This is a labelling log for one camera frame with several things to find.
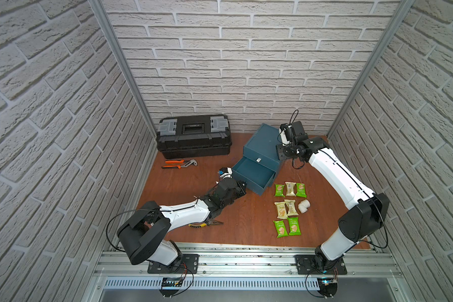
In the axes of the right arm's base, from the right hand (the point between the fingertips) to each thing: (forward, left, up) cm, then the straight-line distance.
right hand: (285, 150), depth 84 cm
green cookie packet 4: (-28, -2, -22) cm, 36 cm away
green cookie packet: (-9, +1, -22) cm, 23 cm away
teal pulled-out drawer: (-7, +13, -9) cm, 17 cm away
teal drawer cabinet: (+5, +10, -1) cm, 11 cm away
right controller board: (-50, -9, -23) cm, 56 cm away
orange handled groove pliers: (+10, +51, -19) cm, 55 cm away
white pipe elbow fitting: (-19, -8, -20) cm, 29 cm away
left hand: (-10, +17, -8) cm, 21 cm away
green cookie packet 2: (-10, -10, -22) cm, 26 cm away
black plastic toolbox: (+16, +42, -4) cm, 46 cm away
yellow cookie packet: (-8, -5, -21) cm, 22 cm away
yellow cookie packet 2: (-20, +2, -21) cm, 30 cm away
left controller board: (-44, +52, -25) cm, 73 cm away
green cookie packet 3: (-28, +5, -21) cm, 36 cm away
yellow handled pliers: (-24, +42, -21) cm, 53 cm away
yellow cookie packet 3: (-20, -3, -21) cm, 29 cm away
